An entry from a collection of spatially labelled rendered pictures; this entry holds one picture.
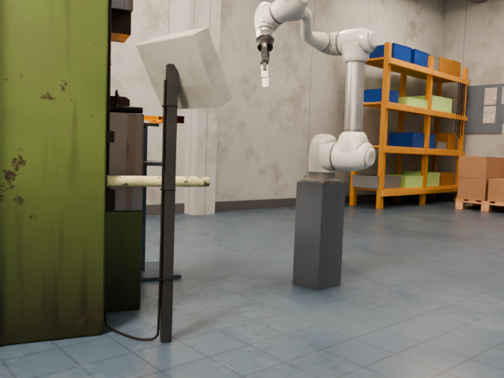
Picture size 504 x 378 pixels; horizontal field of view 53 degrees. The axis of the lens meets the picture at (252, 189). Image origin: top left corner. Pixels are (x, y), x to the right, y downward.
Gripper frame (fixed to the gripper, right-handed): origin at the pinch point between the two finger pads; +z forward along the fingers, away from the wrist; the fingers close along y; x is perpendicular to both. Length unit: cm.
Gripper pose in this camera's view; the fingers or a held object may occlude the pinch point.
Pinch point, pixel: (265, 77)
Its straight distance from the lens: 234.2
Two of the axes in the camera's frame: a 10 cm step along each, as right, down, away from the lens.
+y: -0.8, -4.0, -9.1
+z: -0.1, 9.2, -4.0
